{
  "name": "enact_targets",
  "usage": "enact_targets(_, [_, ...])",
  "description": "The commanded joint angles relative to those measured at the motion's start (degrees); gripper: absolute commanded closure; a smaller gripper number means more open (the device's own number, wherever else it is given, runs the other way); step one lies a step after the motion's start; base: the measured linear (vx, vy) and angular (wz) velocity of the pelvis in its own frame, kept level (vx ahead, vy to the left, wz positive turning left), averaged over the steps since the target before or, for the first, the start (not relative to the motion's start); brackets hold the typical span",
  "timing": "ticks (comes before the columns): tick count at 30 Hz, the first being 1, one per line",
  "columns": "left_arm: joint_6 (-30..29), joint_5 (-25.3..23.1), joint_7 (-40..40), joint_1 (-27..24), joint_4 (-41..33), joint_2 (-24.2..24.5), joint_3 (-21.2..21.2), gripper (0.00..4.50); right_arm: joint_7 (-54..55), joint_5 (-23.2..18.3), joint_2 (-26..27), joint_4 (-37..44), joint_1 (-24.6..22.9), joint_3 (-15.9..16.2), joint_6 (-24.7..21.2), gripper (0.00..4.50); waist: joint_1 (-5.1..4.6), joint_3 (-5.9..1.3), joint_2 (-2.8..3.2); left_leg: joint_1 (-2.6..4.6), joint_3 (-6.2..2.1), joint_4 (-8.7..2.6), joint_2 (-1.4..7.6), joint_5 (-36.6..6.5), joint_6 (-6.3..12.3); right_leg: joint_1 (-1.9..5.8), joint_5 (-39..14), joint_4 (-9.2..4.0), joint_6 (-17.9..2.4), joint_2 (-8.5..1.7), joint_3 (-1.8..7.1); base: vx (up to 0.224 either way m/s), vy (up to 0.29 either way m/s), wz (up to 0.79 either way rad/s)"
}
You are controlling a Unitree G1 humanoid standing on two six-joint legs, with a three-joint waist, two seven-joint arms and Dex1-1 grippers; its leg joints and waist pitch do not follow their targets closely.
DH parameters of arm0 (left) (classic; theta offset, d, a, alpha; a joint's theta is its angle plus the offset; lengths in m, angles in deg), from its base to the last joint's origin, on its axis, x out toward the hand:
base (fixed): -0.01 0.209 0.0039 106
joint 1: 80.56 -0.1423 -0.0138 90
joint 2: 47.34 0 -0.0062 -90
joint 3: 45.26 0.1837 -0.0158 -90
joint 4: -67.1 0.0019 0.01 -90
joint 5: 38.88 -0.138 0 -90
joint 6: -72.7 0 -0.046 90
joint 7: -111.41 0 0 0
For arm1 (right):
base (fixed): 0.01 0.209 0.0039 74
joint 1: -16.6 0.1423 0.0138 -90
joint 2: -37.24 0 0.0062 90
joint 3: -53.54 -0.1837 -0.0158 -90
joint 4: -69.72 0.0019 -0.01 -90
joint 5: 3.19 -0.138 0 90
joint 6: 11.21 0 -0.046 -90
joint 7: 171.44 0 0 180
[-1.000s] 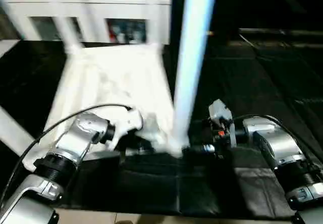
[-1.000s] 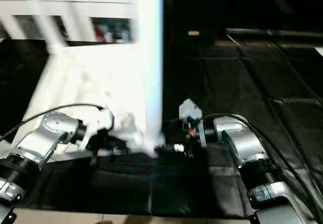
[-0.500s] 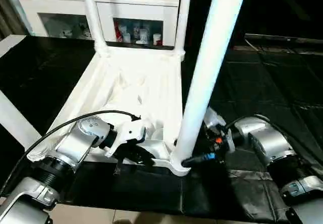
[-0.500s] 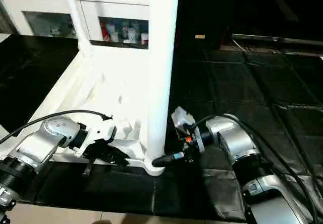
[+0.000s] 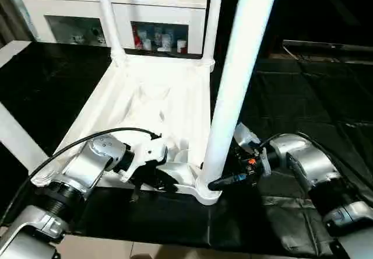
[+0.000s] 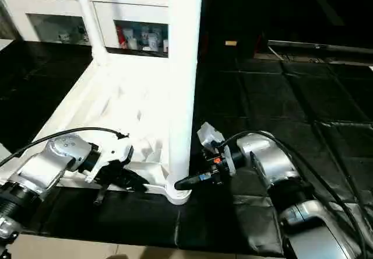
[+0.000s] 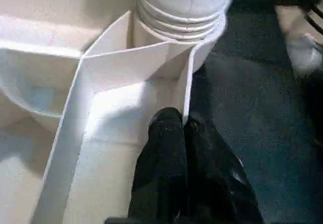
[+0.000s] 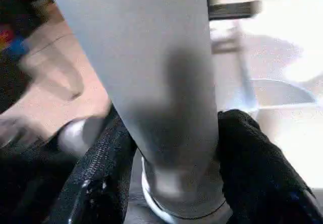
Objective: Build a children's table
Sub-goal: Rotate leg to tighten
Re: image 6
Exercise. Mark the white plastic table top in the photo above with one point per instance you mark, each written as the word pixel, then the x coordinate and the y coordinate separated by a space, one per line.
pixel 116 95

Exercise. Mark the white plastic table leg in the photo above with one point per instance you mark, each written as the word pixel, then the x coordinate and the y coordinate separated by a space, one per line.
pixel 183 66
pixel 88 22

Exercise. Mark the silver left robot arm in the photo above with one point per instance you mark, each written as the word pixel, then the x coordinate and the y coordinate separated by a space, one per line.
pixel 64 148

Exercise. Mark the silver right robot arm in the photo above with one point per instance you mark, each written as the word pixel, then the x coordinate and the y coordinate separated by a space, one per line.
pixel 271 160

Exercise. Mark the black mat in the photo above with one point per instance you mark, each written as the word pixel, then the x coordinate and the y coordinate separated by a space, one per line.
pixel 291 95

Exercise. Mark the yellow label sticker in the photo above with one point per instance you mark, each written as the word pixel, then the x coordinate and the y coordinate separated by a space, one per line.
pixel 230 42

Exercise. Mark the red and white bottle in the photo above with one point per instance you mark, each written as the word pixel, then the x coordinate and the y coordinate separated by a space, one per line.
pixel 120 37

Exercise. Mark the long black bar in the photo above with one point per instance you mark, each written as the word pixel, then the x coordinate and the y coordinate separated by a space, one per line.
pixel 306 45

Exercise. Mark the white cabinet with glass doors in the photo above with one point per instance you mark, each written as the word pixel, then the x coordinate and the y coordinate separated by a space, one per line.
pixel 58 2

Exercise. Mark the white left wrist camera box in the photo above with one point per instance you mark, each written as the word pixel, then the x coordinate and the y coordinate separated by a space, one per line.
pixel 116 151

